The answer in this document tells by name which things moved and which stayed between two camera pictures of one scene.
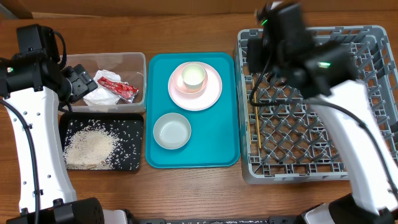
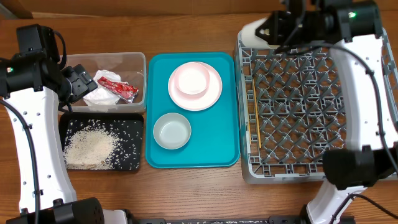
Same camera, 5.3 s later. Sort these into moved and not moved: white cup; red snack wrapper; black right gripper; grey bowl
Moved: white cup; black right gripper
Not moved: grey bowl; red snack wrapper
